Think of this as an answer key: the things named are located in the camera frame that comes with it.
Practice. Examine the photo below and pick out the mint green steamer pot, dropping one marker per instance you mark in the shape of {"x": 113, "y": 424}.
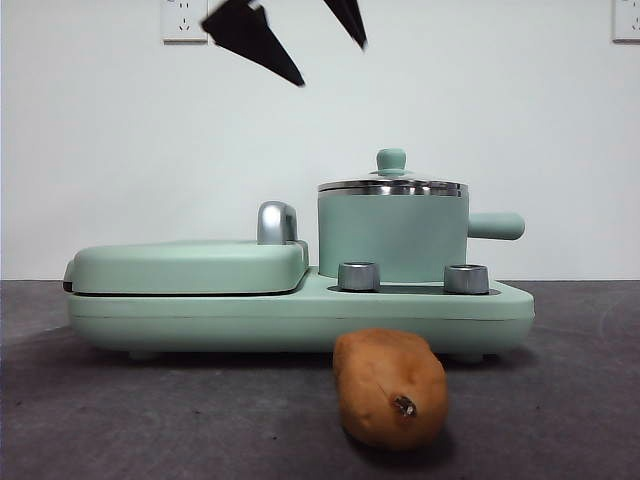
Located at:
{"x": 390, "y": 230}

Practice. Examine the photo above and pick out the brown potato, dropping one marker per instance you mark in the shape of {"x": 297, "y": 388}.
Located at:
{"x": 385, "y": 380}

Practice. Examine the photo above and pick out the chrome knob with text face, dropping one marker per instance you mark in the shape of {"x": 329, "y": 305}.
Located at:
{"x": 359, "y": 276}

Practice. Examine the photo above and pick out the chrome knob with swirl face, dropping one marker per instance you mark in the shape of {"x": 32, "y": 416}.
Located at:
{"x": 465, "y": 279}

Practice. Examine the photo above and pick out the white wall socket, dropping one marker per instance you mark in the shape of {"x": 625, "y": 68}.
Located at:
{"x": 627, "y": 20}
{"x": 184, "y": 22}

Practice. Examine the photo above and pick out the glass lid with mint knob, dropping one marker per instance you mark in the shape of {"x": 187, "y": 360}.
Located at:
{"x": 392, "y": 160}

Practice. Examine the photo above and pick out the mint green griddle cover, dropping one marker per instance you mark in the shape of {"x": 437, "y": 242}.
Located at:
{"x": 190, "y": 265}

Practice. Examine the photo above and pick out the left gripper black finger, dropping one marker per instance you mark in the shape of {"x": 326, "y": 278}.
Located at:
{"x": 250, "y": 35}
{"x": 350, "y": 17}

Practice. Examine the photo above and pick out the mint green cooker base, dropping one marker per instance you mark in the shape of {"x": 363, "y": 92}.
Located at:
{"x": 250, "y": 320}

